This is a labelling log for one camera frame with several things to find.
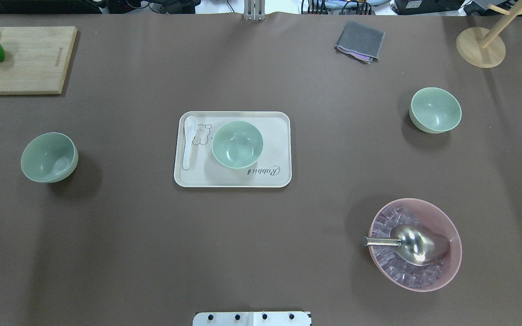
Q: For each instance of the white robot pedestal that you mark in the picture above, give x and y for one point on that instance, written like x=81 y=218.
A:
x=259 y=318

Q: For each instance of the wooden cutting board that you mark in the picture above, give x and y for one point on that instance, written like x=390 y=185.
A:
x=36 y=59

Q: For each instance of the metal ice scoop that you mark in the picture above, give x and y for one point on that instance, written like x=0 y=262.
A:
x=415 y=245

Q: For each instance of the grey folded cloth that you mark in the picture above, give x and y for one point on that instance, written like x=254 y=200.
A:
x=361 y=42

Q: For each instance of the green bowl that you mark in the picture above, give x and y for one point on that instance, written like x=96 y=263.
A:
x=49 y=158
x=434 y=110
x=237 y=144

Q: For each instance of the beige rabbit tray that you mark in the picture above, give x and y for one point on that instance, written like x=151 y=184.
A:
x=273 y=169

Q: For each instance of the wooden cup stand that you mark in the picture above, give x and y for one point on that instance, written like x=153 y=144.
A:
x=483 y=47

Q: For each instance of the green bowl on tray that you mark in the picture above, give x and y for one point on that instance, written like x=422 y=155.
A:
x=237 y=144

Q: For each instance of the white ceramic spoon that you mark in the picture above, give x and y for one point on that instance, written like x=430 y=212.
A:
x=189 y=128

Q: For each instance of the pink bowl with ice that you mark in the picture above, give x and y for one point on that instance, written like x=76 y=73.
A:
x=412 y=211

